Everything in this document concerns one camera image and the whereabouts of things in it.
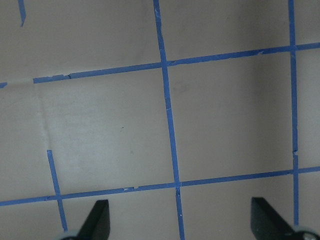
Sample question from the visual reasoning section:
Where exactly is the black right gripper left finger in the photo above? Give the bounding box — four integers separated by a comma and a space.
76, 199, 111, 240

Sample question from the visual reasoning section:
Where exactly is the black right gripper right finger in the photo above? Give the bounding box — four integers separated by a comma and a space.
250, 197, 304, 240

